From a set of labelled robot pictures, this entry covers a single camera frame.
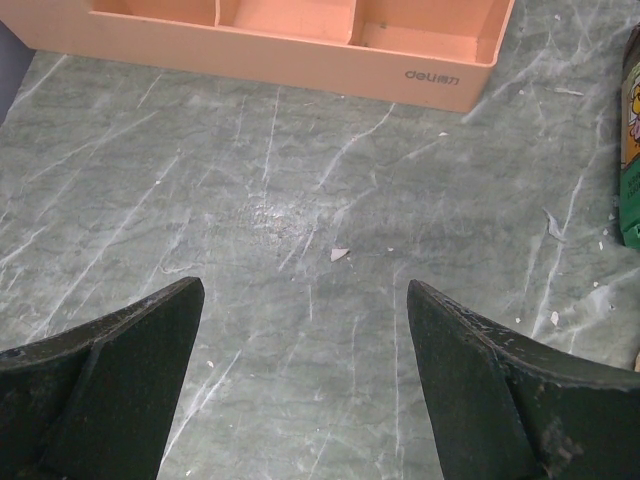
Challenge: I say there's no orange plastic file organizer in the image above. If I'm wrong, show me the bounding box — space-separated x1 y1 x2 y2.
1 1 513 113

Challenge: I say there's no green wrapped roll left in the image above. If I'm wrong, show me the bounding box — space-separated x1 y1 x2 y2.
619 24 639 249

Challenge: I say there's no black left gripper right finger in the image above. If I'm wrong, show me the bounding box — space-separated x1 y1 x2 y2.
407 280 639 479

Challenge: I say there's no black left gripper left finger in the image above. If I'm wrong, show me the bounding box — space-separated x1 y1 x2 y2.
1 277 205 479

